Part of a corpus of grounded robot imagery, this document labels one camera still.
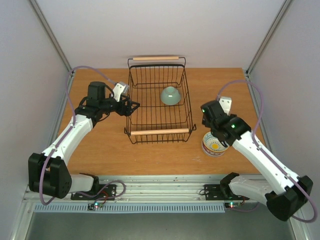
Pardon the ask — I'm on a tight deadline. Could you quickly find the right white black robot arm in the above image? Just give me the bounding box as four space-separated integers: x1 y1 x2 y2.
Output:
200 100 313 222

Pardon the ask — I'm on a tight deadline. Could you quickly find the white blue patterned bowl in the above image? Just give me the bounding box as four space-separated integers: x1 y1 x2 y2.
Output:
201 140 225 157

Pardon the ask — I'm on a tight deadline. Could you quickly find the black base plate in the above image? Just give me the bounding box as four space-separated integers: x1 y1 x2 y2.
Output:
70 184 117 201
203 184 249 201

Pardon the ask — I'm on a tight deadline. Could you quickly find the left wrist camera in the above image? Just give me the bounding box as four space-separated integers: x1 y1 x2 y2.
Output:
113 81 129 102

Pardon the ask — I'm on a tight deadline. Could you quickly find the black wire dish rack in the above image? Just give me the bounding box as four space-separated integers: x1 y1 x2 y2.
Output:
124 56 197 144

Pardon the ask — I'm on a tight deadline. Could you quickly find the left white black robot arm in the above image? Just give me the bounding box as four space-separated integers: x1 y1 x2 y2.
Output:
28 81 140 199

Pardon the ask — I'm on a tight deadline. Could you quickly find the small circuit board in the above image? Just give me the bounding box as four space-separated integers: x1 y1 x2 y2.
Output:
224 201 243 209
87 202 104 211

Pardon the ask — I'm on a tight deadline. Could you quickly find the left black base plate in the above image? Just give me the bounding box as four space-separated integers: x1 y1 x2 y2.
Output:
70 184 117 201

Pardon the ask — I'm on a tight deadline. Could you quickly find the celadon green bowl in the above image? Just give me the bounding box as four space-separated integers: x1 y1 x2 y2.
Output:
160 86 181 106

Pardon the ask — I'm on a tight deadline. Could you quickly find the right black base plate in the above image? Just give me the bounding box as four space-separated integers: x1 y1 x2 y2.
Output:
203 184 249 201

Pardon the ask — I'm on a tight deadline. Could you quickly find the right small circuit board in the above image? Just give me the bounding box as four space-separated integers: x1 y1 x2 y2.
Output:
224 201 243 209

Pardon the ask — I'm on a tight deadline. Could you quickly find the left small circuit board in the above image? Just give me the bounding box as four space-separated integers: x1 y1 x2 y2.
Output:
87 202 104 211

